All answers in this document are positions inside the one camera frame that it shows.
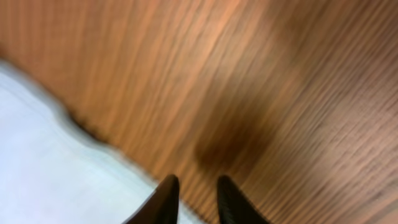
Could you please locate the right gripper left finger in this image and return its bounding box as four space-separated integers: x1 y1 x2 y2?
124 174 180 224

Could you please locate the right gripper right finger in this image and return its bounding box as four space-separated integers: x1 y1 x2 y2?
217 175 270 224

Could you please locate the light blue printed t-shirt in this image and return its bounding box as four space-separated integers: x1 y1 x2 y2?
0 58 206 224

